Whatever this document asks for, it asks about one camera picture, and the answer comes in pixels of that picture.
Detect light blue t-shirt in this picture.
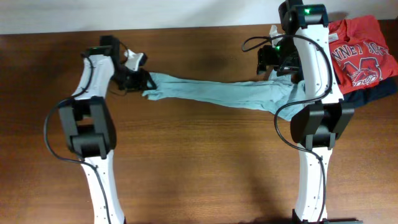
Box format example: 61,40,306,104
142,72,305,114

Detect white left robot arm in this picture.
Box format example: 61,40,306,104
56,35,157,223

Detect navy blue folded garment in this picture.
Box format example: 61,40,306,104
336,78,397,110

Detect red printed t-shirt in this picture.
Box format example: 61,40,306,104
328,16,397,95

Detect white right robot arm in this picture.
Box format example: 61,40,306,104
257,0,354,224

